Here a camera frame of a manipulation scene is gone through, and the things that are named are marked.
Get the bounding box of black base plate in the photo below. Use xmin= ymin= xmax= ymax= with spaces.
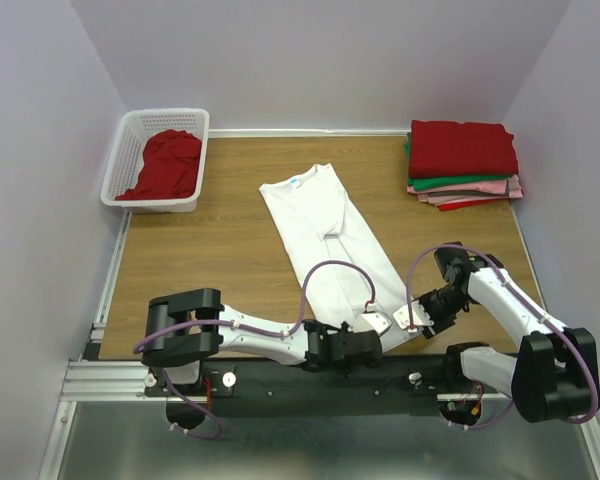
xmin=144 ymin=353 xmax=491 ymax=426

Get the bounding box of white plastic laundry basket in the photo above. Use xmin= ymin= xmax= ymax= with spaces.
xmin=100 ymin=108 xmax=210 ymax=214

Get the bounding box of folded dark red t-shirt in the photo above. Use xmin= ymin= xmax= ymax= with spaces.
xmin=409 ymin=120 xmax=519 ymax=179

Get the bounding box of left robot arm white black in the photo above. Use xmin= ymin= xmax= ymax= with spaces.
xmin=133 ymin=288 xmax=389 ymax=395

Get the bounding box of folded grey t-shirt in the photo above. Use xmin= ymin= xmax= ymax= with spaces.
xmin=417 ymin=188 xmax=509 ymax=201

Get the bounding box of white t-shirt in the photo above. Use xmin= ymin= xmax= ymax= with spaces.
xmin=259 ymin=164 xmax=407 ymax=332

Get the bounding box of aluminium frame rail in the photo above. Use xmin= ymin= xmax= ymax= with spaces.
xmin=38 ymin=213 xmax=144 ymax=479

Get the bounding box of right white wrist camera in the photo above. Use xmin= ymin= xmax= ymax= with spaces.
xmin=392 ymin=300 xmax=433 ymax=334

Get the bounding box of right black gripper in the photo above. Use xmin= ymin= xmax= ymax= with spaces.
xmin=414 ymin=284 xmax=473 ymax=339

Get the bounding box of folded bright red t-shirt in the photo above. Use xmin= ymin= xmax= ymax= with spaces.
xmin=437 ymin=198 xmax=498 ymax=212

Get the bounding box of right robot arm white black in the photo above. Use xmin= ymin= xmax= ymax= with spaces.
xmin=407 ymin=242 xmax=600 ymax=424

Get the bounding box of folded beige pink t-shirt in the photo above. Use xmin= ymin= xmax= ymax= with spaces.
xmin=414 ymin=177 xmax=523 ymax=206

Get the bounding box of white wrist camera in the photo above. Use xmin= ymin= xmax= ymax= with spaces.
xmin=392 ymin=300 xmax=433 ymax=334
xmin=360 ymin=309 xmax=391 ymax=337

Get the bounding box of folded green t-shirt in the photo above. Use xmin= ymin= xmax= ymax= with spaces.
xmin=405 ymin=132 xmax=517 ymax=188

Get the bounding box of crumpled dark red t-shirt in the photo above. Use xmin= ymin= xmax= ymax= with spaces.
xmin=115 ymin=129 xmax=202 ymax=201

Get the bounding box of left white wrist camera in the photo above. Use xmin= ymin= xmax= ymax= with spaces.
xmin=360 ymin=309 xmax=391 ymax=337

